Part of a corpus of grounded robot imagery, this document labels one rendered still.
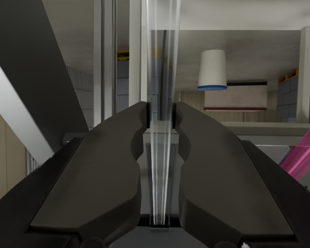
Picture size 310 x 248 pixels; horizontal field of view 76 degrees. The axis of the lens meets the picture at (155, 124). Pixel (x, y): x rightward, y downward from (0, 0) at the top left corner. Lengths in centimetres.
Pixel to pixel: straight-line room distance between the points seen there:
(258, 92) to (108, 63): 636
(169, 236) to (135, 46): 46
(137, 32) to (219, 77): 268
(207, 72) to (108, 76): 284
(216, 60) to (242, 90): 347
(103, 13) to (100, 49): 8
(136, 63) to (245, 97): 613
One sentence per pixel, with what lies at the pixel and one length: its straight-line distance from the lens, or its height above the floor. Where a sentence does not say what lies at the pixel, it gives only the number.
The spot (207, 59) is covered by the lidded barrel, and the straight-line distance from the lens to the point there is 327.
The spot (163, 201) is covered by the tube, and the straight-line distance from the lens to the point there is 22.
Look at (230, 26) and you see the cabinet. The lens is 93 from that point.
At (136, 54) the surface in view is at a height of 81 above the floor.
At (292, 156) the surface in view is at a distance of 19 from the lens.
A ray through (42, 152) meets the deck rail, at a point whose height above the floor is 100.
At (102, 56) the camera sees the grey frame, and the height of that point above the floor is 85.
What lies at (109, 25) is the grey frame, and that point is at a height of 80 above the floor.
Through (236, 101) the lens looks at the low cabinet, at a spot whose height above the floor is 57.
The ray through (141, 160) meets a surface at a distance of 18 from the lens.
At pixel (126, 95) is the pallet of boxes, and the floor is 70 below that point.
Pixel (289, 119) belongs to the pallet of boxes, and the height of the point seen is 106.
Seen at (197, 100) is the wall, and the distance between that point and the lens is 914.
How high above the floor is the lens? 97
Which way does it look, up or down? 3 degrees up
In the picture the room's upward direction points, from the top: 179 degrees counter-clockwise
